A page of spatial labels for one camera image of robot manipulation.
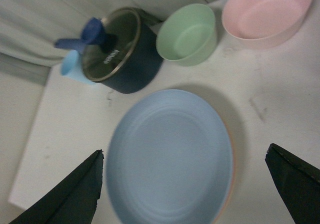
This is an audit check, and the dark blue pot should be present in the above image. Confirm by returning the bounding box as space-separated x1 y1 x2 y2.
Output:
98 8 163 94

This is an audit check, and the pink bowl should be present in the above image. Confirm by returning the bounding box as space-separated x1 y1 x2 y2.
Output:
221 0 313 49

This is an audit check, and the grey curtain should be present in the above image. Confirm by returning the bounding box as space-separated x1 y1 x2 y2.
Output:
0 0 217 83

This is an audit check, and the glass pot lid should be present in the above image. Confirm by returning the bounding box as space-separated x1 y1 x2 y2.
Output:
54 8 142 82

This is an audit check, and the green bowl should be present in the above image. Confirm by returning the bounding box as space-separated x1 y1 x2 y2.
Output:
156 4 218 66

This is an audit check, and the light blue plate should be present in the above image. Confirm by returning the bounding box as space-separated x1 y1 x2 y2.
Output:
106 89 234 223

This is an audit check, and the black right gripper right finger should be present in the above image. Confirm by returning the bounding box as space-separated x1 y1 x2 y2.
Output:
265 143 320 223

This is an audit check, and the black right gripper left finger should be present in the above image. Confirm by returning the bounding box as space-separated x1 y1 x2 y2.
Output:
11 150 104 223

